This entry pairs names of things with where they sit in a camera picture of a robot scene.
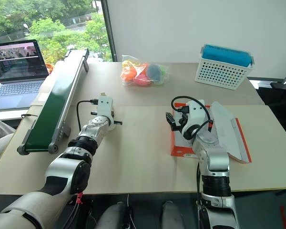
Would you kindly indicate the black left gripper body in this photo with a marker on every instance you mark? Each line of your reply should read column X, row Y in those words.
column 112, row 114

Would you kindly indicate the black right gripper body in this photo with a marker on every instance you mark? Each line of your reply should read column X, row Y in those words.
column 182, row 118

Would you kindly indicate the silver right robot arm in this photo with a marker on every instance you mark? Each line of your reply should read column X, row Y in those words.
column 217, row 162

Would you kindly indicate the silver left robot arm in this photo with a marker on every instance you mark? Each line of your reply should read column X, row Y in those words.
column 62, row 171

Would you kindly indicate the orange shoebox with white lid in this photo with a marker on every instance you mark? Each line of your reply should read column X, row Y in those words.
column 231, row 128

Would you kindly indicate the plastic bag of colourful toys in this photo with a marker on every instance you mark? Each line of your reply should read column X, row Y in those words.
column 143, row 72

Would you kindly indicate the green conveyor belt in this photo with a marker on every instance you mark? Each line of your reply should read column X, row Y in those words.
column 54, row 105

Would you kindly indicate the white perforated plastic basket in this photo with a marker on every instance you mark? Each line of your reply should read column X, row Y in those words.
column 221, row 74

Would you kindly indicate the blue pad in basket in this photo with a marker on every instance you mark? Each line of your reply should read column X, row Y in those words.
column 225, row 56

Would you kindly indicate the grey rounded robot leg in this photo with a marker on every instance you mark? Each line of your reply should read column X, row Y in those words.
column 112, row 214
column 172, row 214

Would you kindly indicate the grey open laptop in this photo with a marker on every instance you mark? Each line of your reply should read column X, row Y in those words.
column 16, row 71

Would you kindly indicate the black chair with silver bar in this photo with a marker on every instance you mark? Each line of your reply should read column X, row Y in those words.
column 284, row 83

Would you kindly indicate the grey fabric clothing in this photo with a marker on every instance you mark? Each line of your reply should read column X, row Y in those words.
column 0, row 143

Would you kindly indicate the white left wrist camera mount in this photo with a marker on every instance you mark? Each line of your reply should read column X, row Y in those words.
column 105, row 105

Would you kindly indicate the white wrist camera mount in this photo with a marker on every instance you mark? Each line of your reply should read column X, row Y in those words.
column 196, row 112
column 105, row 105

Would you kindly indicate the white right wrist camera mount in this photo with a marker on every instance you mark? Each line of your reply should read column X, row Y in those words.
column 196, row 112

